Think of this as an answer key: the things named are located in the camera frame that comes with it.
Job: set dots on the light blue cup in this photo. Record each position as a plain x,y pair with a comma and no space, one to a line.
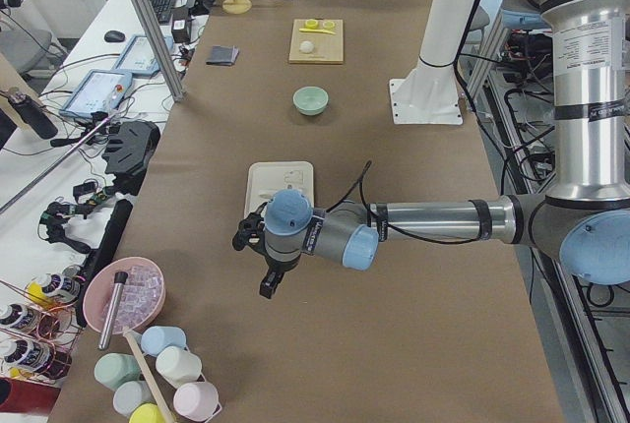
156,339

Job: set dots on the black computer mouse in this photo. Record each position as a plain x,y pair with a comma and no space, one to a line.
114,36

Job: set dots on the aluminium frame post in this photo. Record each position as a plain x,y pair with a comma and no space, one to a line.
149,23

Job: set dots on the cream rabbit tray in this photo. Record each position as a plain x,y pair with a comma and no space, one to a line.
265,178

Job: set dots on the grey cup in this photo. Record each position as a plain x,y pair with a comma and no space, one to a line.
129,396

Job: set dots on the black plastic bracket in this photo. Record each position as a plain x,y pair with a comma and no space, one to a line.
127,155

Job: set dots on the teach pendant tablet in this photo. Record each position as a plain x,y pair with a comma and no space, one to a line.
137,58
99,91

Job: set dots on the near teach pendant tablet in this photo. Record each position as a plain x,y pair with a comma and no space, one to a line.
99,91

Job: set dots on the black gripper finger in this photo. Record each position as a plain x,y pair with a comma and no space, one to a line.
270,283

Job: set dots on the mint green bowl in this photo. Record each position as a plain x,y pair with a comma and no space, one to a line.
310,101

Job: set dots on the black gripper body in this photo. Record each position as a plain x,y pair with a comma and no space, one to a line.
277,265

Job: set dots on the metal tube in pink bowl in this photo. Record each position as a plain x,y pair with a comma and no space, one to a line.
120,280

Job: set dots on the yellow cup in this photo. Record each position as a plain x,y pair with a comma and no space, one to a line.
146,413

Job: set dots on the copper wire bottle rack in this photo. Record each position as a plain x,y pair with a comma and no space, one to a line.
39,328

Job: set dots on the bamboo cutting board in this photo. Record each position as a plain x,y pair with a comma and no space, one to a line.
329,49

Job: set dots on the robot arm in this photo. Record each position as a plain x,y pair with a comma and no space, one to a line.
580,221

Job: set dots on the white steamed bun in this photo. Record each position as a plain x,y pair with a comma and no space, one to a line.
306,47

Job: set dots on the yellow plastic knife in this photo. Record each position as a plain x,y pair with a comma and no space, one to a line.
313,30

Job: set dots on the pink bowl with ice cubes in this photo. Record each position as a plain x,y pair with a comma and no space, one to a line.
142,298

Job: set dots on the white cup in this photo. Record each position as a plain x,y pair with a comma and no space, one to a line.
178,366

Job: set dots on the pink cup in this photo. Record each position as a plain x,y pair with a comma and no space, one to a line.
197,401

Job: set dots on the far teach pendant tablet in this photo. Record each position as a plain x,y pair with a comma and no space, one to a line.
137,58

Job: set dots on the grey folded cloth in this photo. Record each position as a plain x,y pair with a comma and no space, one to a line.
222,55

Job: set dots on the lemon half near handle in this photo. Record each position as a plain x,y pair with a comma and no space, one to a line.
312,24

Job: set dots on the green cup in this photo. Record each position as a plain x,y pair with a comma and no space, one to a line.
112,370

